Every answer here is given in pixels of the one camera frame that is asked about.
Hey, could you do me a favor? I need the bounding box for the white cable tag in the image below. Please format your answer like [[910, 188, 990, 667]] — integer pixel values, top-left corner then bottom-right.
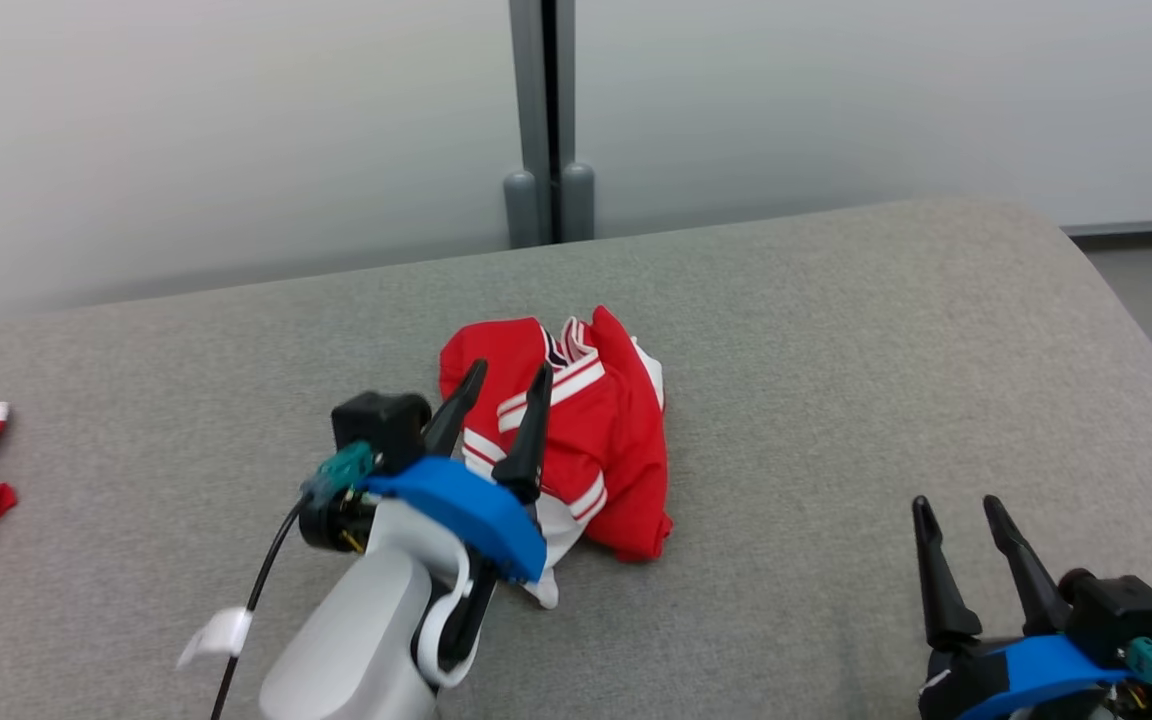
[[176, 607, 254, 669]]

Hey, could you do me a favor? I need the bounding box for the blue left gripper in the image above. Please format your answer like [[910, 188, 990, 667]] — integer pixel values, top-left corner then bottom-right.
[[366, 360, 554, 584]]

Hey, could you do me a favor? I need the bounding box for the grey partition post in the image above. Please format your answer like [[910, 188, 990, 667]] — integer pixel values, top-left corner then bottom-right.
[[503, 0, 597, 249]]

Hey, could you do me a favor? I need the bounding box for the red white basketball jersey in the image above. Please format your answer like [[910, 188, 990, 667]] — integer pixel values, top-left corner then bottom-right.
[[438, 306, 674, 609]]

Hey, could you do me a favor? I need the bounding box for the teal left camera connector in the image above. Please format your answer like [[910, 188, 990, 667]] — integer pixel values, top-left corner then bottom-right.
[[301, 442, 377, 501]]

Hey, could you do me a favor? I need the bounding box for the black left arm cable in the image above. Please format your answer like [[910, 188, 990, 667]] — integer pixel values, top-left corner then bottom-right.
[[210, 498, 309, 720]]

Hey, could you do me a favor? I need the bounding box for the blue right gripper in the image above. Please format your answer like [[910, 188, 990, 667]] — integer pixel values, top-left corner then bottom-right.
[[912, 495, 1137, 720]]

